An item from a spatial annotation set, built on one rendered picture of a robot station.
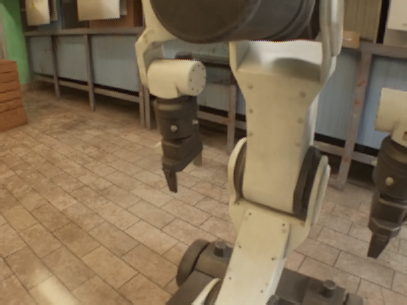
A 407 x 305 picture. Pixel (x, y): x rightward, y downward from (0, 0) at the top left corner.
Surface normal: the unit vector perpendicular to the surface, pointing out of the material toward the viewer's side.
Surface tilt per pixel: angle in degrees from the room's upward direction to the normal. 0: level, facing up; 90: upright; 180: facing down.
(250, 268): 60
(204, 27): 90
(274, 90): 100
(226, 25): 90
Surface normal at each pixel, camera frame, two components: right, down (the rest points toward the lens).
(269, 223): -0.43, -0.14
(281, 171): -0.51, 0.29
